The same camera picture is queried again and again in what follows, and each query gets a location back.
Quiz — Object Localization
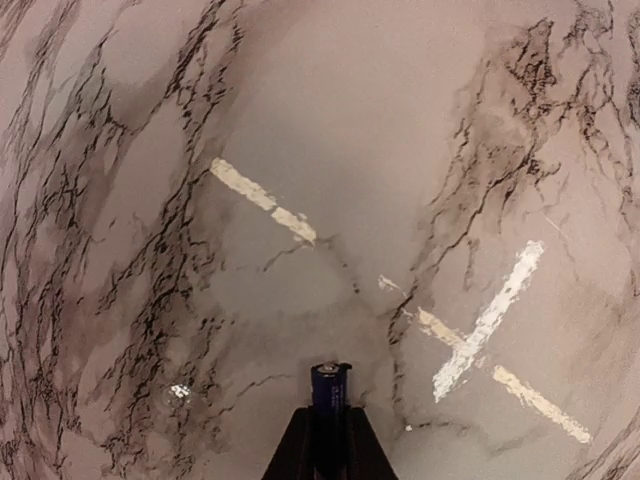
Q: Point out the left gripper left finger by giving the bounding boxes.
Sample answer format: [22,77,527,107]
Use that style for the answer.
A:
[262,407,314,480]

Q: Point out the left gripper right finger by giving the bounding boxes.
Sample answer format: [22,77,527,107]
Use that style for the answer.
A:
[343,406,398,480]

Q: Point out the dark blue AAA battery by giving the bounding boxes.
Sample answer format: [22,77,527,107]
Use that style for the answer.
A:
[311,362,352,417]

